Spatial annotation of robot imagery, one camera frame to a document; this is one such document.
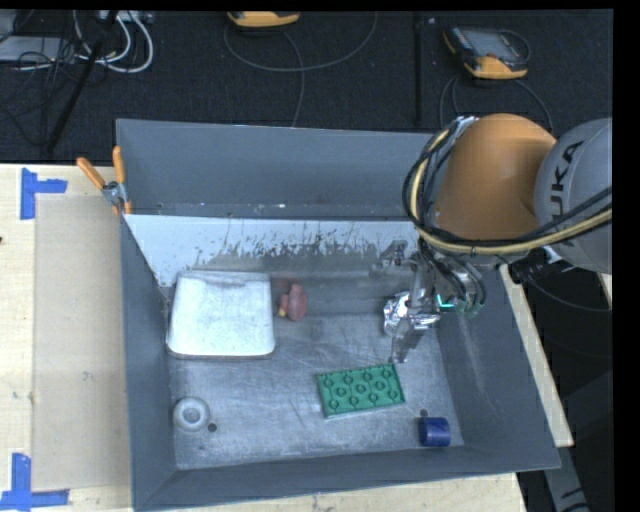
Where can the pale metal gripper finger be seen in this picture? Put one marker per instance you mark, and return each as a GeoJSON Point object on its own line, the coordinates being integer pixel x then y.
{"type": "Point", "coordinates": [398, 345]}
{"type": "Point", "coordinates": [415, 335]}

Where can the crumpled silver foil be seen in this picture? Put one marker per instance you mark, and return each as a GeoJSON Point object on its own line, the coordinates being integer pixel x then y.
{"type": "Point", "coordinates": [395, 310]}

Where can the green studded flat block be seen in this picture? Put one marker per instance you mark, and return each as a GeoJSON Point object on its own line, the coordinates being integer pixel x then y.
{"type": "Point", "coordinates": [360, 390]}

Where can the blue cylinder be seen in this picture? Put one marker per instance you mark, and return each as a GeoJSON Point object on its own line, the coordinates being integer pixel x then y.
{"type": "Point", "coordinates": [434, 431]}

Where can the red-brown toy animal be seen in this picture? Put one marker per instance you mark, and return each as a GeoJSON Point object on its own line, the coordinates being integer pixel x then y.
{"type": "Point", "coordinates": [296, 302]}

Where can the grey metal bin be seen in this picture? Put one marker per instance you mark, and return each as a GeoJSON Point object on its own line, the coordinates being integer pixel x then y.
{"type": "Point", "coordinates": [300, 400]}

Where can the white square dish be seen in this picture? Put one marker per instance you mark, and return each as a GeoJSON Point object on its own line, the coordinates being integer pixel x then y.
{"type": "Point", "coordinates": [220, 315]}

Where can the pale cardboard board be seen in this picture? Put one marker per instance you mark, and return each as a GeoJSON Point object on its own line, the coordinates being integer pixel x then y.
{"type": "Point", "coordinates": [75, 350]}

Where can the black cylinder on white bracket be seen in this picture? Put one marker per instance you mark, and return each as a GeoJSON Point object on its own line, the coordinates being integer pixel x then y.
{"type": "Point", "coordinates": [522, 270]}

